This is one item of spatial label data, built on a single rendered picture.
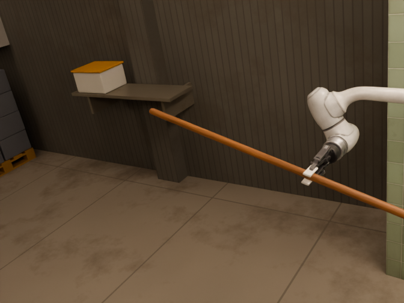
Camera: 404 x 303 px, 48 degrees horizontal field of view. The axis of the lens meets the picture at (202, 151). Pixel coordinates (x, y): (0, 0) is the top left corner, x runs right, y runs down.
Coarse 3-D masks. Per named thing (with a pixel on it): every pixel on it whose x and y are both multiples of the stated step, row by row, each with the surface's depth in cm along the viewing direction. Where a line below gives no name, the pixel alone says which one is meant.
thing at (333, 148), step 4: (328, 144) 180; (332, 144) 180; (332, 148) 177; (336, 148) 178; (328, 152) 175; (332, 152) 178; (336, 152) 177; (332, 156) 178; (336, 156) 177; (328, 160) 178; (332, 160) 179; (336, 160) 178; (324, 164) 176
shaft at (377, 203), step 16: (160, 112) 203; (192, 128) 193; (224, 144) 186; (240, 144) 182; (272, 160) 174; (304, 176) 168; (320, 176) 165; (352, 192) 159; (384, 208) 153; (400, 208) 152
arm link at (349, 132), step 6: (342, 120) 186; (336, 126) 185; (342, 126) 185; (348, 126) 186; (354, 126) 190; (324, 132) 189; (330, 132) 186; (336, 132) 185; (342, 132) 184; (348, 132) 185; (354, 132) 188; (348, 138) 184; (354, 138) 186; (348, 144) 183; (354, 144) 187; (348, 150) 186
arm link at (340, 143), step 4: (332, 136) 184; (336, 136) 183; (328, 140) 183; (332, 140) 181; (336, 140) 181; (340, 140) 182; (344, 140) 183; (336, 144) 180; (340, 144) 180; (344, 144) 181; (340, 148) 179; (344, 148) 181; (340, 152) 180; (344, 152) 182; (340, 156) 181
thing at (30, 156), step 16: (0, 80) 574; (0, 96) 576; (0, 112) 579; (16, 112) 598; (0, 128) 582; (16, 128) 601; (0, 144) 584; (16, 144) 604; (0, 160) 586; (0, 176) 588
